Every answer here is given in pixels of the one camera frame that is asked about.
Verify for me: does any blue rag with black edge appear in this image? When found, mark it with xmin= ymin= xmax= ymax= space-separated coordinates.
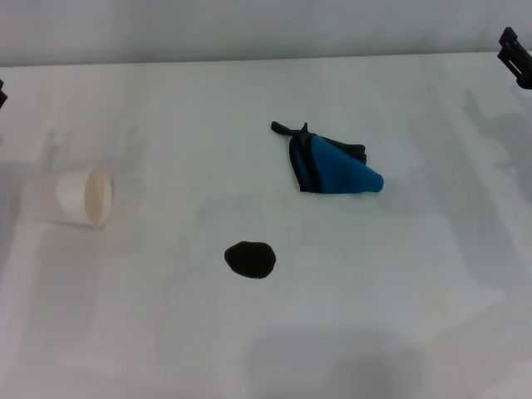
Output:
xmin=270 ymin=121 xmax=385 ymax=195

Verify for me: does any black water stain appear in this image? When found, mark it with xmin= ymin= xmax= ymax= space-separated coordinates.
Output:
xmin=223 ymin=240 xmax=277 ymax=280

